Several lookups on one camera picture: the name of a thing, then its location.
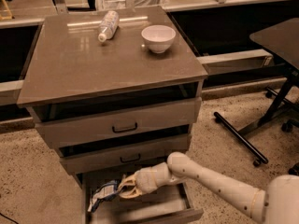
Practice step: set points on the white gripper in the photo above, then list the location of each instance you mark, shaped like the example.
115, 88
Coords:
144, 182

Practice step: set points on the blue chip bag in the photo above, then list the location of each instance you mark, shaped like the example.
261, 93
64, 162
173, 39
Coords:
105, 193

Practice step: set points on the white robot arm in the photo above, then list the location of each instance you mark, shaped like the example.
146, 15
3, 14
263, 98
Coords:
278, 204

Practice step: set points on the middle grey drawer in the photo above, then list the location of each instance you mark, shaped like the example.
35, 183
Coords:
116, 156

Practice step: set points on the grey drawer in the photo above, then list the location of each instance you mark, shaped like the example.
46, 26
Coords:
81, 130
166, 205
116, 156

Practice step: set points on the bottom grey drawer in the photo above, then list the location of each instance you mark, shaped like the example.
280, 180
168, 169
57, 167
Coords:
166, 205

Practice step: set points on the grey drawer cabinet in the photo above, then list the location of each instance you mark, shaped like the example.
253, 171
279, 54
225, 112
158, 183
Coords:
72, 74

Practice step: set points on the top grey drawer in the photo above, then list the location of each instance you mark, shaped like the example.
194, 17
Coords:
81, 130

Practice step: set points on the white ceramic bowl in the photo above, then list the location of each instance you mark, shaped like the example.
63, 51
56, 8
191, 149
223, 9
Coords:
158, 38

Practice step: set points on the clear plastic water bottle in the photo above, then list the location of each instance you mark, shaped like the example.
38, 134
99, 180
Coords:
108, 26

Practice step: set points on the clear plastic bin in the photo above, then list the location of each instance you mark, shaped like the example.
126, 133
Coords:
103, 5

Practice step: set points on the yellow wooden frame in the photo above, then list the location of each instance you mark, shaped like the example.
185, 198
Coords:
5, 12

